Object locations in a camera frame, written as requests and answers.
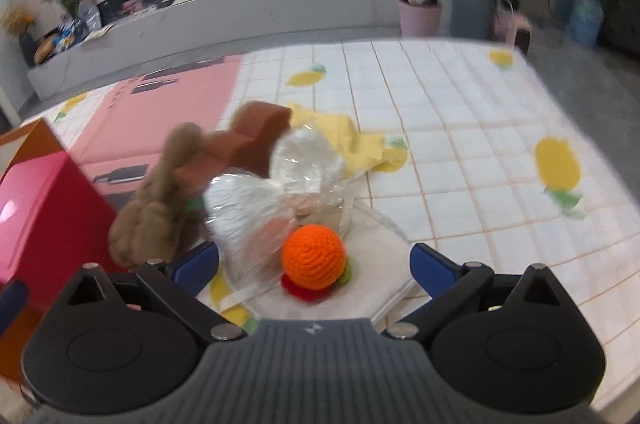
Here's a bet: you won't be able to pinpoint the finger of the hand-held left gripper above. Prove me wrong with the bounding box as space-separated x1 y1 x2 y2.
0 280 29 341

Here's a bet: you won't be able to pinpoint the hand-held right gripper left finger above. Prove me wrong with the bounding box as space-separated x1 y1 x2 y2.
65 241 248 341

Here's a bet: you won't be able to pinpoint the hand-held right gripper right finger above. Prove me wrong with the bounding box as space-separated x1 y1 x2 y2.
385 241 569 340

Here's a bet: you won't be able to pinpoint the brown plush toy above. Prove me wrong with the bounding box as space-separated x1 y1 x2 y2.
107 121 211 267

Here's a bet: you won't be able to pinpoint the clear plastic bag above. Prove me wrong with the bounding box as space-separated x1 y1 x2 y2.
204 124 361 300

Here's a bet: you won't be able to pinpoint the orange crochet ball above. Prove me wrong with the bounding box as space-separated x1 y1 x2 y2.
281 224 353 302

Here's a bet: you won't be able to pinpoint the brown foam block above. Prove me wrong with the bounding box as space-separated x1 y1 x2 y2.
175 101 292 185

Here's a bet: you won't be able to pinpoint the white folded towel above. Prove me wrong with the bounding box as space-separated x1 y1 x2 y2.
220 204 418 325

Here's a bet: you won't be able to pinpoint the red box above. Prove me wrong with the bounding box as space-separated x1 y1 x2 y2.
0 151 118 312

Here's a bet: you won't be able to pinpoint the yellow cloth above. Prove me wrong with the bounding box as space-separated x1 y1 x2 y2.
285 101 411 177

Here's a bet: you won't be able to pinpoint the pink mat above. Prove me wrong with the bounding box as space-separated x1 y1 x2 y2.
67 54 243 215

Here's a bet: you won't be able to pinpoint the pink waste bin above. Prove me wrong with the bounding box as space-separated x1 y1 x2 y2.
396 0 443 38

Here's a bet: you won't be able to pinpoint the yellowish papers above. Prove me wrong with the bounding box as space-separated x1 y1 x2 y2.
80 24 116 42

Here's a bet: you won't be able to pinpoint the white marble television cabinet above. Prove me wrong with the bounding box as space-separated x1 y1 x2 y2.
26 0 453 101

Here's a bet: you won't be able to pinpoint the blue and white snack bags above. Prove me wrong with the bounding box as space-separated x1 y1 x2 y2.
52 0 103 50

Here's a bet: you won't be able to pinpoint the dark vase with yellow flowers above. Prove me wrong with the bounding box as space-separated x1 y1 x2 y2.
0 3 38 66

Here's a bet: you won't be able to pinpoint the brown bread loaf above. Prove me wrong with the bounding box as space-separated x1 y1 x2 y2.
34 33 60 64

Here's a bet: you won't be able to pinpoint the grey trash can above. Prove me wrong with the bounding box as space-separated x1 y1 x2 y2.
450 0 501 40

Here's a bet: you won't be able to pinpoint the blue water bottle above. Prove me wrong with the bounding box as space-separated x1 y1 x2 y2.
567 0 603 50

